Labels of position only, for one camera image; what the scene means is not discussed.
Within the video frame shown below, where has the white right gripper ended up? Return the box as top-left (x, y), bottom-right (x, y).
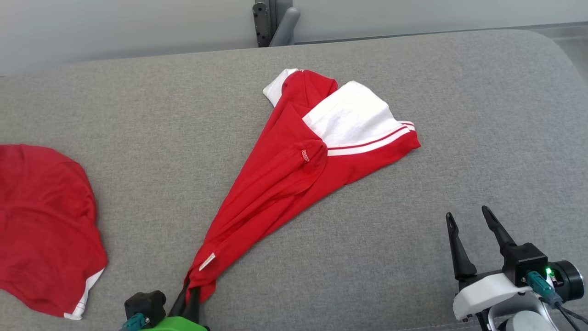
top-left (446, 205), bottom-right (534, 322)

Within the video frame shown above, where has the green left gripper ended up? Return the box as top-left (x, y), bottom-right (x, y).
top-left (140, 280), bottom-right (209, 331)

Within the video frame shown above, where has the red white striped jersey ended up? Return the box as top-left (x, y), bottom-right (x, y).
top-left (0, 144), bottom-right (108, 320)
top-left (184, 68), bottom-right (421, 304)

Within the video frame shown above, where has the grey rounded tube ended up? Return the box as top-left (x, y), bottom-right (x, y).
top-left (270, 7), bottom-right (301, 47)

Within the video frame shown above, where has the teal left camera connector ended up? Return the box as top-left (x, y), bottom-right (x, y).
top-left (120, 314), bottom-right (151, 331)

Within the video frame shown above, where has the teal camera connector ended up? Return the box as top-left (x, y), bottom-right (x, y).
top-left (526, 270), bottom-right (563, 306)
top-left (120, 314), bottom-right (151, 331)

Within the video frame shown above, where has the teal right camera connector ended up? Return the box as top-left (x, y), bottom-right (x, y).
top-left (526, 270), bottom-right (563, 306)

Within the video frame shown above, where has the dark grey hinge bracket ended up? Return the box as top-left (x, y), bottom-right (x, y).
top-left (252, 1), bottom-right (271, 48)

